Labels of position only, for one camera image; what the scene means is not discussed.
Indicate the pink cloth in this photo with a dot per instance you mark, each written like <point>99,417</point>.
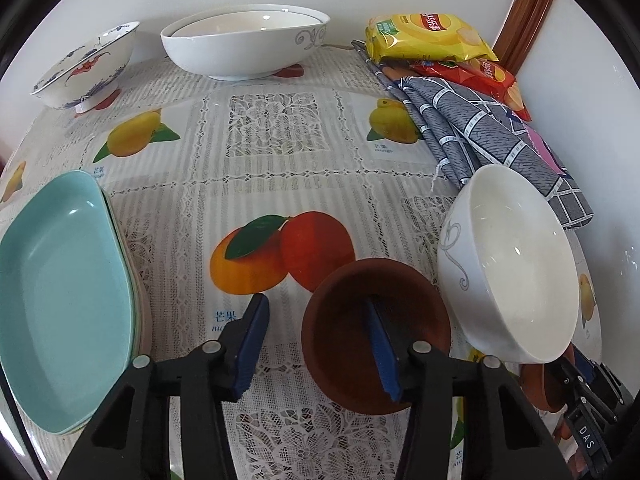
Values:
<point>542,147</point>

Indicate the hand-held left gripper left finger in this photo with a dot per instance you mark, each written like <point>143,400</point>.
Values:
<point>250,345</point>

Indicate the small brown bowl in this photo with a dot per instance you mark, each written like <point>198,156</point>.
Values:
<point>340,320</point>
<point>535,385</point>

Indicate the large white serving bowl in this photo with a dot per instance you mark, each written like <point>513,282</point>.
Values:
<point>240,55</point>

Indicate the fruit print tablecloth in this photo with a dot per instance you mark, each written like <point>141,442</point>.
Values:
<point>275,160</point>

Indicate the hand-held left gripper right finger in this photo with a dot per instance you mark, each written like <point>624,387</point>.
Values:
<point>382,350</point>

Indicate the blue patterned white bowl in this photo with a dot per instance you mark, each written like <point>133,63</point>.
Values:
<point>87,70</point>

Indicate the yellow chip bag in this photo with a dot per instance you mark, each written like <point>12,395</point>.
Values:
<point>425,35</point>

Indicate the teal square plate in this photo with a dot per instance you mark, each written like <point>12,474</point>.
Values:
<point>65,300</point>

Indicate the red chip bag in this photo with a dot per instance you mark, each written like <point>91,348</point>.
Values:
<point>492,77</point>

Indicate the green square plate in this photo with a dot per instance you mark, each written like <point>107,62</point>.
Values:
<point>136,310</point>

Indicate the grey checked cloth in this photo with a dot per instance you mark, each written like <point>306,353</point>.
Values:
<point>480,125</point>

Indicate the plain white bowl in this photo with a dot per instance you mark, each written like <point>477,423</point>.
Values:
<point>510,260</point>

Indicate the pink square plate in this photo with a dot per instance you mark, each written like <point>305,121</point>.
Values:
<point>145,320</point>

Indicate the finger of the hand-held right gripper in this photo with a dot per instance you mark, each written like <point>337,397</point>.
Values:
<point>567,385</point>
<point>607,385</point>

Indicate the brown wooden door frame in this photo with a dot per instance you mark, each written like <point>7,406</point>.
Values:
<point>527,15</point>

